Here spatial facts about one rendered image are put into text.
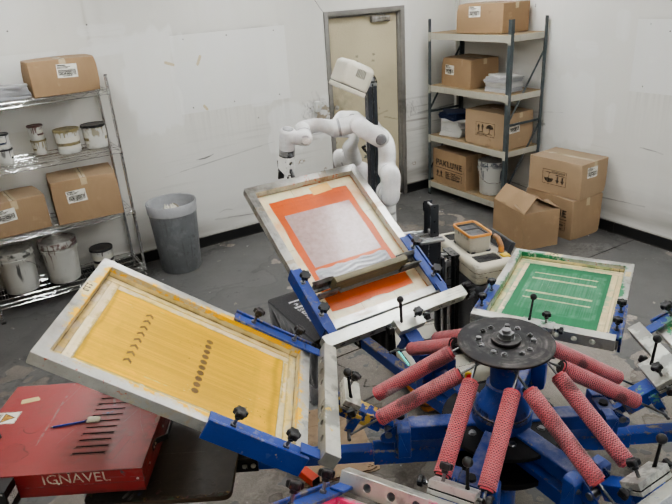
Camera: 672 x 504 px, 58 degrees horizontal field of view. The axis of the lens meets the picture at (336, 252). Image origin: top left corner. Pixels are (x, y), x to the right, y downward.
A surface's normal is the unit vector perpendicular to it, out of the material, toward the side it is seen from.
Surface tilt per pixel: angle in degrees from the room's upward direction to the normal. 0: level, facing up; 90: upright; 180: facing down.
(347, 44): 90
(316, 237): 32
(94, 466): 0
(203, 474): 0
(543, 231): 90
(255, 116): 90
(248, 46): 90
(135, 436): 0
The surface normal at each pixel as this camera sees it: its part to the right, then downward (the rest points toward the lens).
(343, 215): 0.22, -0.61
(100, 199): 0.48, 0.33
